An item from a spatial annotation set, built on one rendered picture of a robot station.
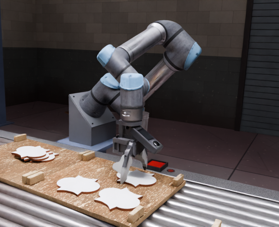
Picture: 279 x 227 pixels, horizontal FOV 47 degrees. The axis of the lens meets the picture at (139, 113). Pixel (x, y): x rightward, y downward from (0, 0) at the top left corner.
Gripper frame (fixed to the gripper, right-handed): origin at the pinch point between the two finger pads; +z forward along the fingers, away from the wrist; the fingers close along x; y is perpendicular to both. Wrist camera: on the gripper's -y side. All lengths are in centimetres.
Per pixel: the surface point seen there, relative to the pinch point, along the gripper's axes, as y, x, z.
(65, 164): 28.7, 4.2, 0.0
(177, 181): -14.5, -2.8, -1.1
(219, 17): 126, -459, -97
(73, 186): 12.1, 17.9, -0.5
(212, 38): 135, -459, -62
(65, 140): 66, -33, 6
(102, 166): 16.6, -2.5, 0.3
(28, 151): 45.8, 7.3, -2.9
